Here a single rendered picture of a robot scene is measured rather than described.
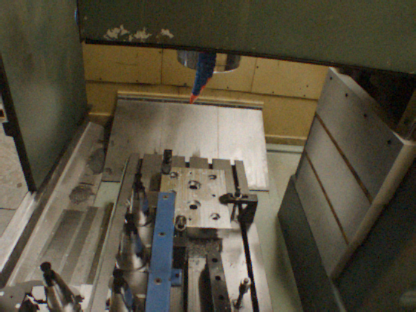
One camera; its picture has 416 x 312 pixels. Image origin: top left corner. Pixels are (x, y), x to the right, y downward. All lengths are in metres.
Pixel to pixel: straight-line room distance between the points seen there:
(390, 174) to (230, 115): 1.30
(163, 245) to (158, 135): 1.25
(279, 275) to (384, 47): 1.06
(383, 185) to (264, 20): 0.52
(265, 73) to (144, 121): 0.76
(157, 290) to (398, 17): 0.56
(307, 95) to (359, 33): 1.57
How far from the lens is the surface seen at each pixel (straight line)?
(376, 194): 0.84
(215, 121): 1.90
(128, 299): 0.51
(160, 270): 0.59
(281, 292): 1.35
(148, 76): 1.91
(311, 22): 0.47
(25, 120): 1.31
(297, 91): 2.03
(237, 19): 0.45
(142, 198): 0.64
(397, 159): 0.79
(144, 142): 1.80
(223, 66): 0.73
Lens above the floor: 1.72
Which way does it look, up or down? 36 degrees down
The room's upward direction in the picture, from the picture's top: 7 degrees clockwise
